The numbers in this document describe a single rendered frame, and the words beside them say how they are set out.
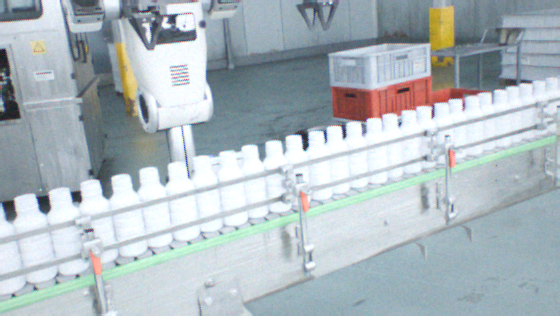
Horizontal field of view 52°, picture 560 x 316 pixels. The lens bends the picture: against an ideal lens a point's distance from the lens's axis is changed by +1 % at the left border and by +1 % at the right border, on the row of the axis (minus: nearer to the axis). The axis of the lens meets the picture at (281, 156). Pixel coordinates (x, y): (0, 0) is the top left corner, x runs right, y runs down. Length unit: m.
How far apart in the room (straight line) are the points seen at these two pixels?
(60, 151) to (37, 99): 0.44
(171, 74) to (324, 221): 0.72
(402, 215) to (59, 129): 3.72
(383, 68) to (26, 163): 2.91
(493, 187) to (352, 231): 0.51
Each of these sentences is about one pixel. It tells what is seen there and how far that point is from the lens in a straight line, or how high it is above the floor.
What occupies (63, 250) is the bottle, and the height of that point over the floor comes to 1.06.
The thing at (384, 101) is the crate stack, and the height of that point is 0.79.
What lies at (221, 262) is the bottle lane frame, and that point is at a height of 0.94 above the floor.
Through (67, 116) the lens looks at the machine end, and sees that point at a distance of 4.86.
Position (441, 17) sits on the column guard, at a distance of 11.41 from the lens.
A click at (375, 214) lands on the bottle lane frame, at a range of 1.47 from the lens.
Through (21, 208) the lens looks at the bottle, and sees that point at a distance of 1.16.
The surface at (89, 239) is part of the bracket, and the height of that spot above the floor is 1.09.
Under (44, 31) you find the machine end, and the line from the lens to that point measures 4.82.
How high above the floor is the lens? 1.47
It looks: 15 degrees down
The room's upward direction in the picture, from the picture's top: 5 degrees counter-clockwise
